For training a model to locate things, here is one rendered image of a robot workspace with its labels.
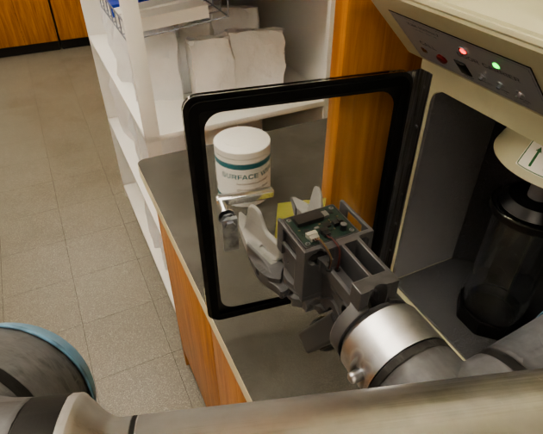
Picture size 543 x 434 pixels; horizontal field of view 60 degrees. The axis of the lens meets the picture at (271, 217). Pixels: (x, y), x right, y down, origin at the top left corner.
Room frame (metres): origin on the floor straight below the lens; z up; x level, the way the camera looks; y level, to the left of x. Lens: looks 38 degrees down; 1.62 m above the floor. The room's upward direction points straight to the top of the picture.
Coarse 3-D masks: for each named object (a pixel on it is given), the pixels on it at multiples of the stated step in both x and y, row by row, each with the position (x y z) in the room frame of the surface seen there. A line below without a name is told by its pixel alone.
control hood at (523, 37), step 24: (384, 0) 0.54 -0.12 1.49; (408, 0) 0.49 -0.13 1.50; (432, 0) 0.47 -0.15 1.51; (456, 0) 0.45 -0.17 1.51; (480, 0) 0.45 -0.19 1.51; (504, 0) 0.45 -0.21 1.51; (528, 0) 0.45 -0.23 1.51; (432, 24) 0.48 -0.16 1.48; (456, 24) 0.44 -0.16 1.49; (480, 24) 0.41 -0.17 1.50; (504, 24) 0.39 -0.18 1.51; (528, 24) 0.38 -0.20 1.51; (408, 48) 0.60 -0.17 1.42; (504, 48) 0.39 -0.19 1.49; (528, 48) 0.36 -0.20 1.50
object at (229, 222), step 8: (224, 216) 0.52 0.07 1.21; (232, 216) 0.52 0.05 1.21; (224, 224) 0.51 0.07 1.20; (232, 224) 0.51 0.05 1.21; (224, 232) 0.51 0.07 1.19; (232, 232) 0.51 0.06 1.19; (224, 240) 0.51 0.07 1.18; (232, 240) 0.51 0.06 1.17; (224, 248) 0.51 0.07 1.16; (232, 248) 0.51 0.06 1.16
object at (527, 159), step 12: (504, 132) 0.53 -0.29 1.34; (516, 132) 0.51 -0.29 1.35; (504, 144) 0.51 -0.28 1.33; (516, 144) 0.49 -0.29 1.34; (528, 144) 0.48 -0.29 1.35; (504, 156) 0.49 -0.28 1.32; (516, 156) 0.48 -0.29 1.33; (528, 156) 0.47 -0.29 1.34; (540, 156) 0.46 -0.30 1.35; (516, 168) 0.47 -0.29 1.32; (528, 168) 0.46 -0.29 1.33; (540, 168) 0.45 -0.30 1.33; (528, 180) 0.45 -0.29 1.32; (540, 180) 0.44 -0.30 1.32
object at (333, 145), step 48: (192, 96) 0.52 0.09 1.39; (384, 96) 0.59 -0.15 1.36; (240, 144) 0.53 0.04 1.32; (288, 144) 0.55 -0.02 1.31; (336, 144) 0.57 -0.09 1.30; (384, 144) 0.59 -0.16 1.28; (240, 192) 0.53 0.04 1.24; (288, 192) 0.55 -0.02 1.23; (336, 192) 0.57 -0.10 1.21; (240, 240) 0.53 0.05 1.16; (240, 288) 0.53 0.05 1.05
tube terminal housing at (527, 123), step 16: (432, 64) 0.60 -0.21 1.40; (432, 80) 0.60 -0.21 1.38; (448, 80) 0.57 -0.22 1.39; (464, 80) 0.55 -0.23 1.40; (432, 96) 0.59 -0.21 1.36; (464, 96) 0.54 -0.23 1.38; (480, 96) 0.52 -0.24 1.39; (496, 96) 0.50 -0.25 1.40; (480, 112) 0.52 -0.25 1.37; (496, 112) 0.50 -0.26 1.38; (512, 112) 0.48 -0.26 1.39; (528, 112) 0.46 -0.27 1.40; (512, 128) 0.47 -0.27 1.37; (528, 128) 0.46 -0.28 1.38; (416, 160) 0.59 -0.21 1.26
